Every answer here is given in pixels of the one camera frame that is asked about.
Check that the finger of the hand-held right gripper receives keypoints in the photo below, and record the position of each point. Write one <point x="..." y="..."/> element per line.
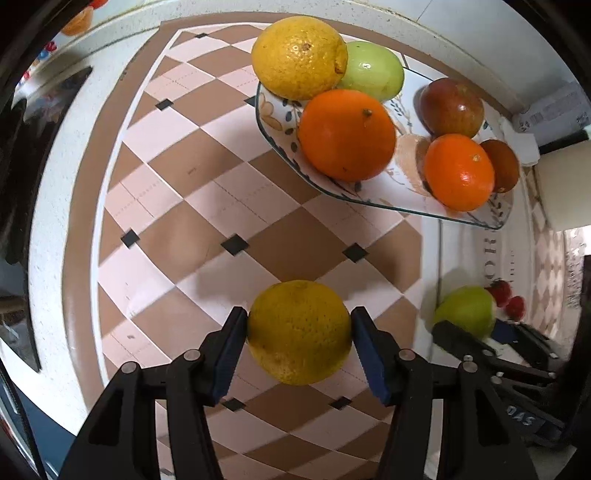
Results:
<point x="508" y="331"/>
<point x="461" y="344"/>

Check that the green apple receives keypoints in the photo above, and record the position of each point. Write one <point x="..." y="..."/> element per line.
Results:
<point x="374" y="69"/>
<point x="466" y="307"/>

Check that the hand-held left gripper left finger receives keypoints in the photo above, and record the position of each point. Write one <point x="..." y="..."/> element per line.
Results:
<point x="226" y="355"/>

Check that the colourful wall sticker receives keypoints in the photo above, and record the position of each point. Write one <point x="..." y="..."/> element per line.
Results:
<point x="78" y="23"/>

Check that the orange tangerine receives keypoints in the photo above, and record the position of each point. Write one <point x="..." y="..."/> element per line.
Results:
<point x="457" y="173"/>
<point x="346" y="134"/>

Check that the small red cherry tomato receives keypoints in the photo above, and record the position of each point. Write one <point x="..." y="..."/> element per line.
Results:
<point x="501" y="291"/>
<point x="516" y="307"/>

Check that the yellow orange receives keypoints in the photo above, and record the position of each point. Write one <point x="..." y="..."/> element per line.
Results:
<point x="298" y="57"/>
<point x="299" y="332"/>

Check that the checkered brown tablecloth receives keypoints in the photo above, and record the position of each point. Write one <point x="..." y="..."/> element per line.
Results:
<point x="184" y="221"/>

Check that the floral ceramic plate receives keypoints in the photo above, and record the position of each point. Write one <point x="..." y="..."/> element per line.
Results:
<point x="411" y="194"/>

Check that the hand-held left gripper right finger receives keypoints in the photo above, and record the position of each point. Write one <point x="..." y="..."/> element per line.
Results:
<point x="371" y="355"/>

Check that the dark red apple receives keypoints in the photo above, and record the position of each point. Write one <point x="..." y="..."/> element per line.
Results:
<point x="451" y="107"/>
<point x="505" y="166"/>

